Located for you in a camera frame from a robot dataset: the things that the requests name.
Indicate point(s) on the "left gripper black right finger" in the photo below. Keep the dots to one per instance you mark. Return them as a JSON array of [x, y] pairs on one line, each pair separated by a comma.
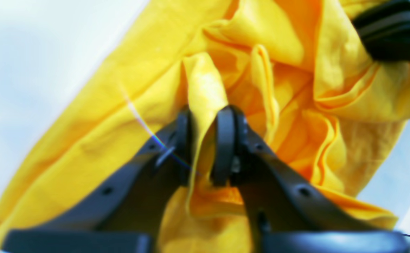
[[287, 214]]

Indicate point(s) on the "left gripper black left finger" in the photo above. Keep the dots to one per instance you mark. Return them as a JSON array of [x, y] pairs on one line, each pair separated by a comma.
[[123, 214]]

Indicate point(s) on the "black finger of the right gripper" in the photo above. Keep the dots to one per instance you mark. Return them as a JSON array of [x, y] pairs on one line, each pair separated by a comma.
[[384, 31]]

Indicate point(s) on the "orange t-shirt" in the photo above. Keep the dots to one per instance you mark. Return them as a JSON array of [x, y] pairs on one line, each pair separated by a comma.
[[296, 69]]

